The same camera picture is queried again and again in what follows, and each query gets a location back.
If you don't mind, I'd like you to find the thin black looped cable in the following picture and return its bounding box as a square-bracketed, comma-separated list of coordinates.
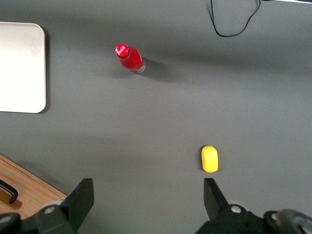
[210, 0, 261, 38]

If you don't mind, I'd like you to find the black lower drawer handle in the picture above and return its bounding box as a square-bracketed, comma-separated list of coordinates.
[0, 179, 19, 205]

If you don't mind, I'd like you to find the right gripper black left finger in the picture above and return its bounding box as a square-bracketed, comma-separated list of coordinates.
[36, 178, 95, 234]

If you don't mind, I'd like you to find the wooden drawer cabinet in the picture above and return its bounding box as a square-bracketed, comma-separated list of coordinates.
[0, 153, 68, 221]

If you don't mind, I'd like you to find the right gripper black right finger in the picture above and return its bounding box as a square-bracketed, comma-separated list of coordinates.
[195, 178, 266, 234]

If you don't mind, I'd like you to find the yellow lemon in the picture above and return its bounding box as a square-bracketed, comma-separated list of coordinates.
[201, 145, 219, 174]

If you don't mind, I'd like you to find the red cola bottle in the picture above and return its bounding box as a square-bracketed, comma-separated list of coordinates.
[114, 43, 146, 75]

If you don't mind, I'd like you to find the beige rectangular tray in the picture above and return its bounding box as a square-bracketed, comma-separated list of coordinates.
[0, 21, 47, 114]

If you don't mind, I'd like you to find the lower wooden drawer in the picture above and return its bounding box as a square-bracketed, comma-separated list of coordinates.
[0, 159, 61, 217]

